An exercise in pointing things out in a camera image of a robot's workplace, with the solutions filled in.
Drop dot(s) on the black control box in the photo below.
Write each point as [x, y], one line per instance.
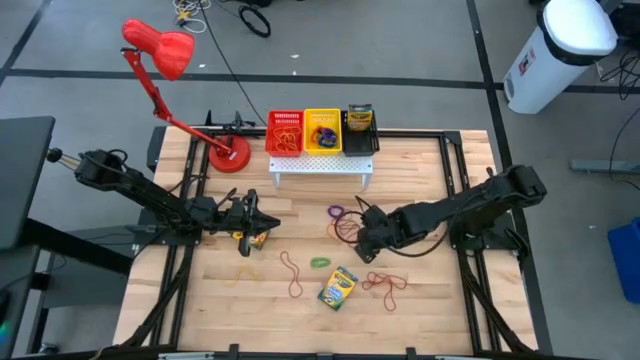
[156, 145]

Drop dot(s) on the yellow rubber band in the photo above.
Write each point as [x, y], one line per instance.
[240, 272]
[289, 134]

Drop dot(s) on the yellow plastic basket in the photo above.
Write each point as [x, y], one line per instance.
[322, 116]

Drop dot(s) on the blue plastic bin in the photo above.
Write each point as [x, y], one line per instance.
[626, 260]

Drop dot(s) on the red desk lamp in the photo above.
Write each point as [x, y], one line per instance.
[170, 50]

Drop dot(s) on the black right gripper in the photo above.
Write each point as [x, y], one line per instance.
[382, 227]

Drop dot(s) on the white trash bin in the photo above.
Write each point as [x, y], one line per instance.
[560, 60]

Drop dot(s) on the white perforated riser shelf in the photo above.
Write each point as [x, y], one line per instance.
[325, 165]

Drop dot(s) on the red plastic basket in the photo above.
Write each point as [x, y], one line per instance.
[285, 117]

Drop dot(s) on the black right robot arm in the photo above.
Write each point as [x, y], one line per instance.
[480, 200]

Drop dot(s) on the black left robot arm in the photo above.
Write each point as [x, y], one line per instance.
[145, 192]

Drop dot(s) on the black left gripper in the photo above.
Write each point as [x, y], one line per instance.
[245, 215]

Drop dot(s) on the red rubber band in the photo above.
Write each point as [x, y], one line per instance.
[350, 231]
[372, 282]
[387, 300]
[336, 231]
[292, 272]
[292, 145]

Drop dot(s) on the orange rubber band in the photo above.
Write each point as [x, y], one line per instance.
[280, 132]

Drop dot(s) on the black plastic basket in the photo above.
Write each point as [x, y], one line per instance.
[360, 145]

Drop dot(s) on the black side desk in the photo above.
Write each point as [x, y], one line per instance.
[22, 175]

